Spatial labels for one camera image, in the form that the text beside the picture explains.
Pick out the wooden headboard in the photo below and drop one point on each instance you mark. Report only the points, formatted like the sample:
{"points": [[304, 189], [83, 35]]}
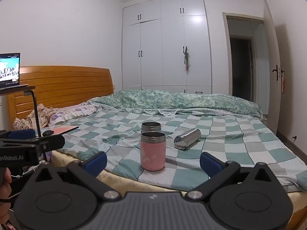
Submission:
{"points": [[64, 86]]}

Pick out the wide steel cup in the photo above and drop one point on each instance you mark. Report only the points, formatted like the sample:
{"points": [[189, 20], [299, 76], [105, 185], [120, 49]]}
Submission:
{"points": [[151, 127]]}

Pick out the white door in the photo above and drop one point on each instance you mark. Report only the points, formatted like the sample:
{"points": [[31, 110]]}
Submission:
{"points": [[271, 52]]}

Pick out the small black mouse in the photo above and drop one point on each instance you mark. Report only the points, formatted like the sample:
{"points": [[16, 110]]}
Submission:
{"points": [[48, 132]]}

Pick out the green floral quilt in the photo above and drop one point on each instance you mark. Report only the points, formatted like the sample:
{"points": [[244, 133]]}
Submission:
{"points": [[172, 101]]}

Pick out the green checkered bed sheet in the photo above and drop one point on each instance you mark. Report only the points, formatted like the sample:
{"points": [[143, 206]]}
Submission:
{"points": [[230, 143]]}

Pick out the person's left hand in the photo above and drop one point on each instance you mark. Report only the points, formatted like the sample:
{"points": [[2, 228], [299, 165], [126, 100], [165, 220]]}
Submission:
{"points": [[5, 182]]}

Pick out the white wardrobe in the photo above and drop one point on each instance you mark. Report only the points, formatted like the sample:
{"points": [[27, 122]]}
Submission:
{"points": [[165, 48]]}

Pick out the slim steel cup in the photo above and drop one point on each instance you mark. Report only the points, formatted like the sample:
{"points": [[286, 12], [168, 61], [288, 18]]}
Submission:
{"points": [[187, 139]]}

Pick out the open laptop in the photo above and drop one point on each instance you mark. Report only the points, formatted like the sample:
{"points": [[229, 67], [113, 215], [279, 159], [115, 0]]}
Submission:
{"points": [[9, 70]]}

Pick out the purple floral pillow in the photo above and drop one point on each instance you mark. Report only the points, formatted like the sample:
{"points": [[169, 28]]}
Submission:
{"points": [[72, 112]]}

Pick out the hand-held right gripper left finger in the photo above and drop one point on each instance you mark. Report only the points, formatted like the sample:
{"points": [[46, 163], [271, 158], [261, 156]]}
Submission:
{"points": [[95, 164]]}

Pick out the beige mattress pad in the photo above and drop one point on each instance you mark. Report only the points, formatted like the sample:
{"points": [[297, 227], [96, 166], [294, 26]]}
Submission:
{"points": [[124, 184]]}

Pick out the red notebook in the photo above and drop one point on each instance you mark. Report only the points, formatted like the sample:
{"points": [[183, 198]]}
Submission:
{"points": [[63, 129]]}

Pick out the black laptop stand table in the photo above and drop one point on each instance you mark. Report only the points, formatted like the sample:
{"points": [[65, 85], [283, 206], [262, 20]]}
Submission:
{"points": [[36, 110]]}

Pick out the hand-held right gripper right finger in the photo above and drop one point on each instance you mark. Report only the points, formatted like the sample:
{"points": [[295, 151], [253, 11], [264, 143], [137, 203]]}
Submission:
{"points": [[210, 164]]}

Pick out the pink steel-rimmed cup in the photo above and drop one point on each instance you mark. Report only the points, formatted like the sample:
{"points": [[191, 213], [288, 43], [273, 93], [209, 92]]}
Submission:
{"points": [[153, 154]]}

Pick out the beige door frame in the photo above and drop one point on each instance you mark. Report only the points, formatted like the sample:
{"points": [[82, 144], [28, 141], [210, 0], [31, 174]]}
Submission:
{"points": [[226, 52]]}

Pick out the crumpled floral cloth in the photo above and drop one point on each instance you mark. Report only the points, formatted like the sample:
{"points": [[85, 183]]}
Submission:
{"points": [[28, 118]]}

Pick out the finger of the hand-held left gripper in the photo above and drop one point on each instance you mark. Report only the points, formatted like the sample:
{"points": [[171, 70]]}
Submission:
{"points": [[22, 134], [52, 143]]}

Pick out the red hanging tassel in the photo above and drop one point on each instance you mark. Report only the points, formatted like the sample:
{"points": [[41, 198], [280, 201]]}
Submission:
{"points": [[283, 83]]}

